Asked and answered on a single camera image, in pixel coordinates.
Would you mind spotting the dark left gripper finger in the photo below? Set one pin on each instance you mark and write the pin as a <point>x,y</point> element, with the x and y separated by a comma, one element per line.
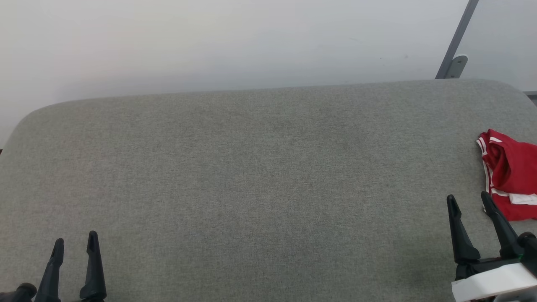
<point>51,277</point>
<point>94,277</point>

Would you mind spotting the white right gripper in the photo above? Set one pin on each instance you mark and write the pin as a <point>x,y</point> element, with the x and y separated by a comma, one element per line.
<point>491,283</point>

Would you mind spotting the red and white garment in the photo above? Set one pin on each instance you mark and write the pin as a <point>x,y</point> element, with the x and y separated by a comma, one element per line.
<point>514,172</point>

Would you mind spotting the grey fabric sofa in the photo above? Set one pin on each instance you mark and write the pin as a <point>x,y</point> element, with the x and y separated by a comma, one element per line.
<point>251,188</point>

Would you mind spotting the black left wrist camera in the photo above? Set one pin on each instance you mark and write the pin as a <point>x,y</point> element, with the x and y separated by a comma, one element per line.
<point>19,293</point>

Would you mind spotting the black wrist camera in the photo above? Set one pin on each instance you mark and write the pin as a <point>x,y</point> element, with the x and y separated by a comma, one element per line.
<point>19,293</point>
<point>529,251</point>

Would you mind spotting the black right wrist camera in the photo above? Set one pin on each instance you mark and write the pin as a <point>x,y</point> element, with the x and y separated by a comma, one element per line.
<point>529,251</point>

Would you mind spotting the grey metal bracket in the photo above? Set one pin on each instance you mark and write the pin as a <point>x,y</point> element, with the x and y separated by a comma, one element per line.
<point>457,67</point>

